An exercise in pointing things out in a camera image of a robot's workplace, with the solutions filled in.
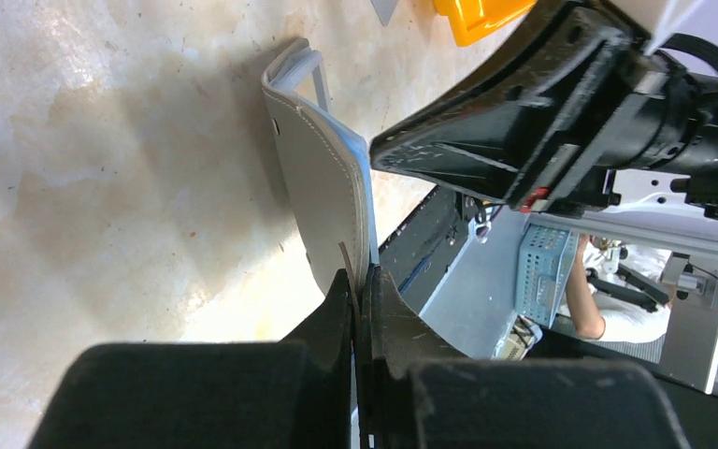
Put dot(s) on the person in white shirt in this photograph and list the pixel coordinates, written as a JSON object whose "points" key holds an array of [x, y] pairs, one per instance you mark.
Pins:
{"points": [[602, 311]]}

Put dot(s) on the grey card on table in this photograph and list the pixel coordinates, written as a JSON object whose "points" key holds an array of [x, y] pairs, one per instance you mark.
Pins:
{"points": [[384, 9]]}

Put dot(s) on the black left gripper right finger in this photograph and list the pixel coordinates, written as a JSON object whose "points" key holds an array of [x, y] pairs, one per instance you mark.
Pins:
{"points": [[418, 391]]}

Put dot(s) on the yellow plastic bin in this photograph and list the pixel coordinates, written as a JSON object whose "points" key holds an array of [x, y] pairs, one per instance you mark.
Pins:
{"points": [[473, 20]]}

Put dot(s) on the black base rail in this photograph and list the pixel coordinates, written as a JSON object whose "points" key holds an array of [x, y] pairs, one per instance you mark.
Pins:
{"points": [[422, 248]]}

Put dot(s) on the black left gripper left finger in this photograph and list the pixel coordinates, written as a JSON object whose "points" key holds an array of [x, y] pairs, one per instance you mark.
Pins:
{"points": [[293, 393]]}

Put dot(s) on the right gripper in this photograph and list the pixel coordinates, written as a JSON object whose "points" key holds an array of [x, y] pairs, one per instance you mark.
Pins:
{"points": [[494, 134]]}

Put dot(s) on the blue perforated metal box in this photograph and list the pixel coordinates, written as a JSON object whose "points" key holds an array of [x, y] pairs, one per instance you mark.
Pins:
{"points": [[546, 256]]}

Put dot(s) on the grey leather card holder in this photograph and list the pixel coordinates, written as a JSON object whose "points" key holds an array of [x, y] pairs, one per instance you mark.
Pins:
{"points": [[325, 167]]}

